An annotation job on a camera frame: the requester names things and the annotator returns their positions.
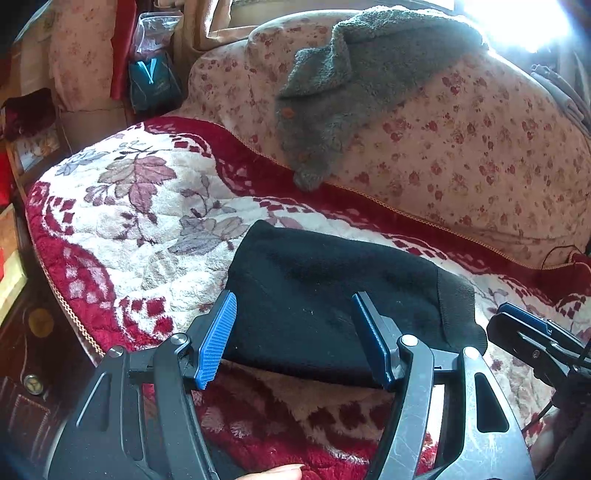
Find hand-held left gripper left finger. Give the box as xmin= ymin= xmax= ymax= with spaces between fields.
xmin=48 ymin=291 xmax=238 ymax=480

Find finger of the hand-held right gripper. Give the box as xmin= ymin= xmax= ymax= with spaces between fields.
xmin=487 ymin=315 xmax=555 ymax=367
xmin=498 ymin=302 xmax=587 ymax=349

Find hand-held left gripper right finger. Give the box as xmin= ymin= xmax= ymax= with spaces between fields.
xmin=351 ymin=292 xmax=536 ymax=480

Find black pants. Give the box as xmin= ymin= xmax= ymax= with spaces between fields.
xmin=222 ymin=220 xmax=489 ymax=386

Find person's left hand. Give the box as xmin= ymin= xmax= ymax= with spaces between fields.
xmin=242 ymin=464 xmax=305 ymax=480

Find red and white floral blanket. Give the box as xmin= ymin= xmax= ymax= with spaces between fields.
xmin=25 ymin=115 xmax=591 ymax=480

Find floral sofa backrest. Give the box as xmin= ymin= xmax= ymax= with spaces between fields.
xmin=178 ymin=14 xmax=591 ymax=268

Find grey folded cloth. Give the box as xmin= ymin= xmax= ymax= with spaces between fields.
xmin=531 ymin=62 xmax=587 ymax=125

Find grey fleece garment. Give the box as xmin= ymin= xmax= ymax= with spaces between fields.
xmin=276 ymin=6 xmax=489 ymax=191

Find teal bag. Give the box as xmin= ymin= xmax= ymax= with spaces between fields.
xmin=128 ymin=55 xmax=183 ymax=114

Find window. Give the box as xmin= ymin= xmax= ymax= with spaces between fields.
xmin=455 ymin=0 xmax=575 ymax=54

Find dark red cloth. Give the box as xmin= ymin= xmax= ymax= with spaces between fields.
xmin=2 ymin=90 xmax=58 ymax=139

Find clear plastic bag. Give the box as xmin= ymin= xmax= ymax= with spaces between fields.
xmin=134 ymin=11 xmax=183 ymax=63

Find pink floral pillow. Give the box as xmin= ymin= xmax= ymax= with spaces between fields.
xmin=48 ymin=0 xmax=116 ymax=112

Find beige curtain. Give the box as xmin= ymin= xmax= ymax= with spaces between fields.
xmin=173 ymin=0 xmax=259 ymax=51

